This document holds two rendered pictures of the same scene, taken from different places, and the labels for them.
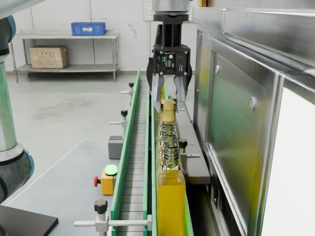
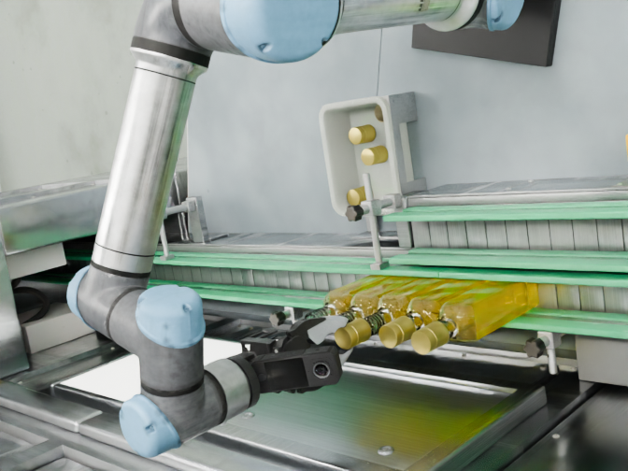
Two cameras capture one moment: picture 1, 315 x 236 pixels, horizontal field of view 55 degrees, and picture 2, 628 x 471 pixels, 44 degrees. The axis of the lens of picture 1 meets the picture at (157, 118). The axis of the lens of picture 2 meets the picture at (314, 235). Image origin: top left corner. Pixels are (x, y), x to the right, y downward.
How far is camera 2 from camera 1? 1.56 m
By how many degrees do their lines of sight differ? 114
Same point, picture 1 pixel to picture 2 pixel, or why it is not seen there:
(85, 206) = (603, 102)
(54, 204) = (606, 30)
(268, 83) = not seen: hidden behind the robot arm
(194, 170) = (598, 352)
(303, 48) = not seen: hidden behind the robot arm
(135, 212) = (463, 234)
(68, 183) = not seen: outside the picture
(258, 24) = (195, 453)
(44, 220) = (534, 45)
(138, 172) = (582, 235)
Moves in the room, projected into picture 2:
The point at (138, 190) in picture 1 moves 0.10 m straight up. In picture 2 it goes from (518, 237) to (485, 252)
